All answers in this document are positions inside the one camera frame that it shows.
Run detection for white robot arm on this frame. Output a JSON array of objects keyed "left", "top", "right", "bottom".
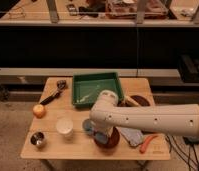
[{"left": 90, "top": 90, "right": 199, "bottom": 139}]

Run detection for orange fruit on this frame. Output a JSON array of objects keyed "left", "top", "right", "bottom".
[{"left": 32, "top": 104, "right": 46, "bottom": 118}]

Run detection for green plastic tray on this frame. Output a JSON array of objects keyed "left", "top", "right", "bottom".
[{"left": 72, "top": 72, "right": 124, "bottom": 108}]

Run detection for black floor cables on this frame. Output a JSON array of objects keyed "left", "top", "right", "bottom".
[{"left": 165, "top": 134, "right": 199, "bottom": 171}]

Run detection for small metal cup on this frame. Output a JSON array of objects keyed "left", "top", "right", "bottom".
[{"left": 30, "top": 132, "right": 46, "bottom": 148}]

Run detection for white plastic cup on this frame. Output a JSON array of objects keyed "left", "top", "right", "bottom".
[{"left": 56, "top": 117, "right": 73, "bottom": 137}]

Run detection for wooden folding table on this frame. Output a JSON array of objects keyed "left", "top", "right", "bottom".
[{"left": 21, "top": 77, "right": 170, "bottom": 160}]

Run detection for grey blue cloth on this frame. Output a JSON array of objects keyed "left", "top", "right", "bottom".
[{"left": 118, "top": 127, "right": 144, "bottom": 147}]

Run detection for black box on shelf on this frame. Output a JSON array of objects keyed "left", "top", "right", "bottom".
[{"left": 178, "top": 55, "right": 199, "bottom": 83}]

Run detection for banana piece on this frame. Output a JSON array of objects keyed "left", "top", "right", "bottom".
[{"left": 124, "top": 96, "right": 140, "bottom": 107}]

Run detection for black handled scoop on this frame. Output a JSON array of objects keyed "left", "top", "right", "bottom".
[{"left": 40, "top": 80, "right": 67, "bottom": 105}]

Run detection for dark brown plate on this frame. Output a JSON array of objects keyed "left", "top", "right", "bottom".
[{"left": 118, "top": 95, "right": 150, "bottom": 107}]

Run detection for blue sponge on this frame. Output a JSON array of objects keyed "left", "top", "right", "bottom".
[{"left": 94, "top": 132, "right": 108, "bottom": 144}]

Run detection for orange carrot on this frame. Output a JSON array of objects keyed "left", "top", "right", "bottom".
[{"left": 139, "top": 134, "right": 158, "bottom": 154}]

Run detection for red bowl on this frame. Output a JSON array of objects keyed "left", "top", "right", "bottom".
[{"left": 94, "top": 127, "right": 120, "bottom": 149}]

